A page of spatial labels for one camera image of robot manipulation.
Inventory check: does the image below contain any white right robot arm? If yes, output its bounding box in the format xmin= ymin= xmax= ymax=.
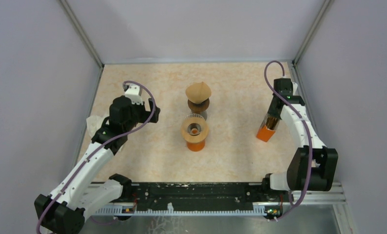
xmin=257 ymin=78 xmax=338 ymax=201

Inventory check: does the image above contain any orange glass flask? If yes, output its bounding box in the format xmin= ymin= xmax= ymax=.
xmin=185 ymin=126 xmax=209 ymax=152

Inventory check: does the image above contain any clear glass dripper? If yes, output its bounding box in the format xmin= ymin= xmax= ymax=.
xmin=182 ymin=114 xmax=205 ymax=136

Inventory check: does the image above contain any aluminium corner frame post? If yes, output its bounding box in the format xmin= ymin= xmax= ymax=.
xmin=292 ymin=0 xmax=334 ymax=67

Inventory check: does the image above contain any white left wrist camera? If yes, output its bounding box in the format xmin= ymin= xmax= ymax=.
xmin=123 ymin=83 xmax=144 ymax=105

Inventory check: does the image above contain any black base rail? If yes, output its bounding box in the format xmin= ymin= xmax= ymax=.
xmin=55 ymin=181 xmax=346 ymax=216

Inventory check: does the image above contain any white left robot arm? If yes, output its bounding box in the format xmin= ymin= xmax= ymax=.
xmin=34 ymin=95 xmax=160 ymax=234

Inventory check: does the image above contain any left aluminium frame post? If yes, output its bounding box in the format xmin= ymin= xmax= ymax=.
xmin=58 ymin=0 xmax=104 ymax=69

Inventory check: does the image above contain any coffee filter box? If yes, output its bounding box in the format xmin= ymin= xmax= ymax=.
xmin=256 ymin=114 xmax=280 ymax=142

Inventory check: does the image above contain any brown paper coffee filter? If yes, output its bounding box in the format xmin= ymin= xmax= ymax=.
xmin=185 ymin=82 xmax=212 ymax=104

